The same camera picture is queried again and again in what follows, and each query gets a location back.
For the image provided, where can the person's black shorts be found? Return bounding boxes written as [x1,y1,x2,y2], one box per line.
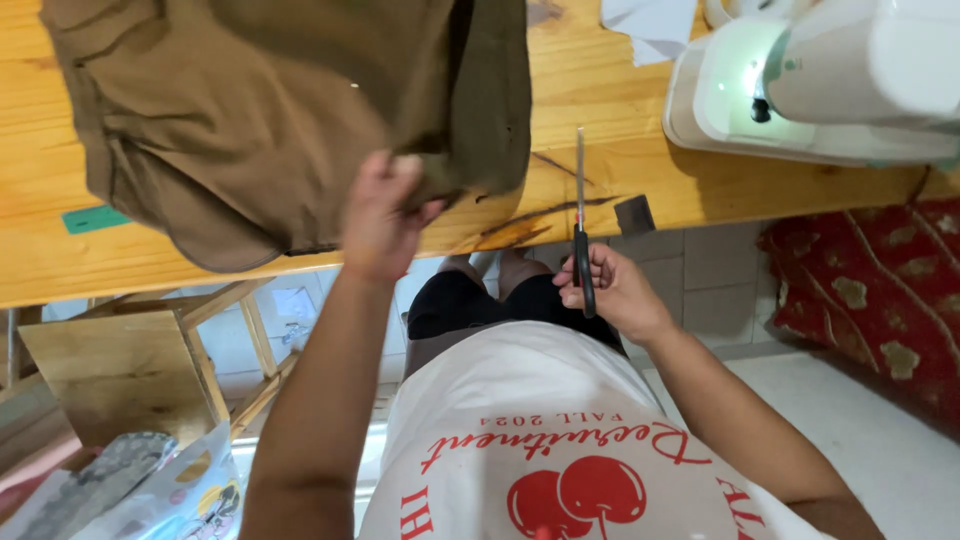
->
[405,270,628,358]

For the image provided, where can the person's left hand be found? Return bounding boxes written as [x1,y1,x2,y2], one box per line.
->
[341,149,447,285]

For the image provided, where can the person's right hand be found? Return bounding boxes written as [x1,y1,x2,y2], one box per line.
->
[553,241,676,348]

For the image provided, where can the white sewing machine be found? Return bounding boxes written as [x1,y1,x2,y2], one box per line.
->
[662,0,960,169]

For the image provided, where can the white paper sheet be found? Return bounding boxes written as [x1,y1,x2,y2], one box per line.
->
[600,0,700,69]

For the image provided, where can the red patterned cushion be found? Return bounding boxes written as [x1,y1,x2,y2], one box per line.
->
[756,199,960,430]

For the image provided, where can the printed plastic bag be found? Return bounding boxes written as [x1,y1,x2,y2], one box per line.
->
[0,421,246,540]

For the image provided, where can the brown fabric garment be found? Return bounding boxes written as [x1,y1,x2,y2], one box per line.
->
[39,0,534,274]

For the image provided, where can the person's legs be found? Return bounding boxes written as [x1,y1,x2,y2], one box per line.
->
[436,247,555,301]

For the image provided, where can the dark fabric scrap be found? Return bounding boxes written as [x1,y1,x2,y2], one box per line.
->
[613,195,657,239]

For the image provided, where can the person's white printed shirt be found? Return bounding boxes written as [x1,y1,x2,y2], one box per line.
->
[358,321,834,540]

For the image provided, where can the green plastic ruler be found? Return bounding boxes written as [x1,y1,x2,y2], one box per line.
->
[61,204,135,235]

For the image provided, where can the black handled scissors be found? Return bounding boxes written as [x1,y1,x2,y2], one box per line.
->
[571,126,598,320]

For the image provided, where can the wooden stool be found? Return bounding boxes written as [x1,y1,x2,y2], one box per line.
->
[0,277,301,451]

